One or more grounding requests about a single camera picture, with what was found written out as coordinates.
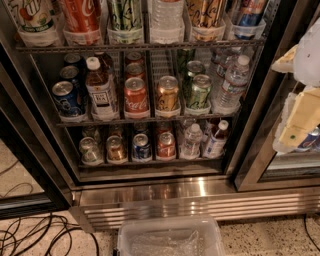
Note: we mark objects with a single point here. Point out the blue Pepsi can bottom shelf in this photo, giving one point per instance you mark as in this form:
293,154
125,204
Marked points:
141,146

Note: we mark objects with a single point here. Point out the clear water bottle middle shelf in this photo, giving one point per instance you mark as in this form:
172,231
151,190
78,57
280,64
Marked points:
227,99

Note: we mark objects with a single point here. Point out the clear water bottle shelf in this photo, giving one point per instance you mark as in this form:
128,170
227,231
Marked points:
167,14
227,99
190,148

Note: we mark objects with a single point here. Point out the clear plastic bin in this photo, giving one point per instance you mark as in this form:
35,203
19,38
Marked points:
173,236

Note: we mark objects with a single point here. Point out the clear water bottle bottom shelf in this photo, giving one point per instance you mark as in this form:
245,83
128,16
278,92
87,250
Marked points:
190,148

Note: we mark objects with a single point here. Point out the gold can bottom shelf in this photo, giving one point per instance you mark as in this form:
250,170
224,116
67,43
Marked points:
115,148

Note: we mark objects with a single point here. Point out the blue Pepsi can front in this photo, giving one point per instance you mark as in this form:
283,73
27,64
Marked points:
67,99

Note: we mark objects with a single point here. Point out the gold LaCroix can top shelf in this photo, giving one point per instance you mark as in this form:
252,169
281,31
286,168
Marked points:
206,13

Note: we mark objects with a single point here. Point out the red Coca-Cola can front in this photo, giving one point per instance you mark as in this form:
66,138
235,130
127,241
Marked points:
135,95

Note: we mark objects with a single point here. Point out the red Coca-Cola can bottom shelf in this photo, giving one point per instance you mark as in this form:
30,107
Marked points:
166,145

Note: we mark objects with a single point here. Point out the brown tea bottle white cap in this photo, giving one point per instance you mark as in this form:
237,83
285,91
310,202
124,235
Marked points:
100,87

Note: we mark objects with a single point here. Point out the tea bottle bottom shelf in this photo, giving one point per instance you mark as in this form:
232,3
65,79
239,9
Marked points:
216,140

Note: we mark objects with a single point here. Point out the blue can behind glass door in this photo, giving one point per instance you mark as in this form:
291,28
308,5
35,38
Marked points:
307,143

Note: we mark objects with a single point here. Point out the green LaCroix can front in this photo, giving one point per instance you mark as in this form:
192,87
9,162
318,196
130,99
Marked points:
200,90

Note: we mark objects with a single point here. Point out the red Coca-Cola can top shelf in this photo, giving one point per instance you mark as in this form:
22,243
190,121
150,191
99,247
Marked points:
80,15

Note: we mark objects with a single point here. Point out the white 7up can top shelf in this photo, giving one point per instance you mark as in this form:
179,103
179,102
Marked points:
33,15

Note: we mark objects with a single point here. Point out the gold LaCroix can middle shelf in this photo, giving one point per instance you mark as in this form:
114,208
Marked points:
167,93

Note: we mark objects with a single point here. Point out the green LaCroix can top shelf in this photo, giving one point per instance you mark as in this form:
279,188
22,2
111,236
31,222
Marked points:
125,15

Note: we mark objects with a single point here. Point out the gold lacroix can shelf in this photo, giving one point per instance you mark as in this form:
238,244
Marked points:
206,13
167,93

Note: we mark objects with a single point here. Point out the red coca-cola can shelf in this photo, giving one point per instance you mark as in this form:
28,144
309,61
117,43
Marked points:
80,15
166,145

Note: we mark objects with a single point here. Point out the stainless steel fridge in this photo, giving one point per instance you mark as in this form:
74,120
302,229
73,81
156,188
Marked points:
249,179

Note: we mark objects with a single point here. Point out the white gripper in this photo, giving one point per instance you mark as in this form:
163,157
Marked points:
308,55

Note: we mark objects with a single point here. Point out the clear water bottle top shelf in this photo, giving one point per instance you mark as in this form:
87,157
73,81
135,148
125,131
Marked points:
167,14

